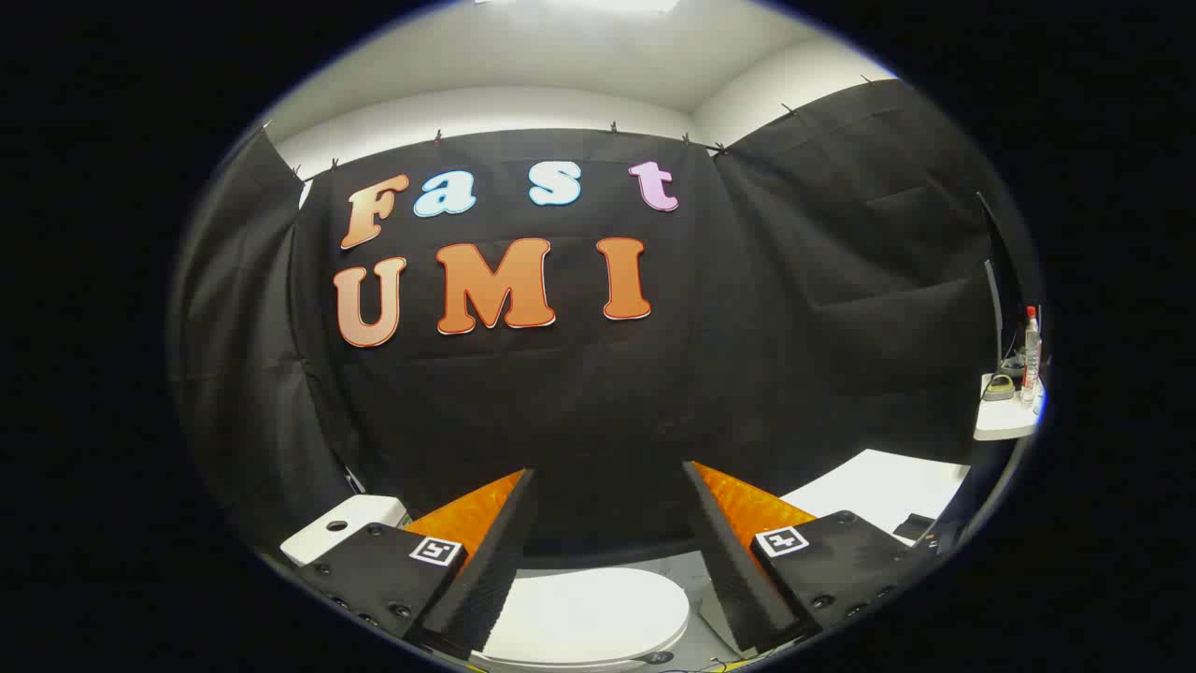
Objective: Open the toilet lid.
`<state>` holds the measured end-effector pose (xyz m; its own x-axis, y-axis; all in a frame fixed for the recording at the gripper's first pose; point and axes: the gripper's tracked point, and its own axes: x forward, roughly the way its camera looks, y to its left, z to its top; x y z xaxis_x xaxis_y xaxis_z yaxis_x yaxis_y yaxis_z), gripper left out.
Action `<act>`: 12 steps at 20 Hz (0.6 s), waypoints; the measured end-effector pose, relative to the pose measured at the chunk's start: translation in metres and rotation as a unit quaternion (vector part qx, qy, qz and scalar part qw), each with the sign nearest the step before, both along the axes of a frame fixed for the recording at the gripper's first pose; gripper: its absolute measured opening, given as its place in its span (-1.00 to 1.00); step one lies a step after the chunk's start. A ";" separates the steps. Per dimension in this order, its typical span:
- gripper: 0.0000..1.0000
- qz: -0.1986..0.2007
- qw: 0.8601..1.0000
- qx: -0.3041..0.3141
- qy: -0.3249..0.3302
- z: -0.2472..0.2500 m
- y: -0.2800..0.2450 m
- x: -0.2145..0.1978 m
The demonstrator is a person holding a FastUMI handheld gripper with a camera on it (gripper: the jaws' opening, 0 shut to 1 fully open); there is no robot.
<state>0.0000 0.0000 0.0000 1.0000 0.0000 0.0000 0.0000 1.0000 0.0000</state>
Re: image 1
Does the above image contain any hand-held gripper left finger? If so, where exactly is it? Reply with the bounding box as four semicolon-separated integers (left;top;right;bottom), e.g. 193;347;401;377
297;467;539;663

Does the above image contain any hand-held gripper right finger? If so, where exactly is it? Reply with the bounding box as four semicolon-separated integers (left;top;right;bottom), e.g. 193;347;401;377
682;460;926;657

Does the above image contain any white drawer cabinet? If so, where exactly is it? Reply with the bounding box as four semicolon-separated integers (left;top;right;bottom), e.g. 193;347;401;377
780;449;971;548

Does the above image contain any black backdrop cloth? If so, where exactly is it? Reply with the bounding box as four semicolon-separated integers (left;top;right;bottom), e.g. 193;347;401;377
168;79;1005;562

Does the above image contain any white side table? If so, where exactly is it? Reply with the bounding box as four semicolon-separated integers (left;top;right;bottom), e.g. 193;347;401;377
974;374;1046;442

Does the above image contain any clear bottle with red cap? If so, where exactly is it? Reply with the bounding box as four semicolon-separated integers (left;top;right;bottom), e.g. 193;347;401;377
1023;307;1043;405

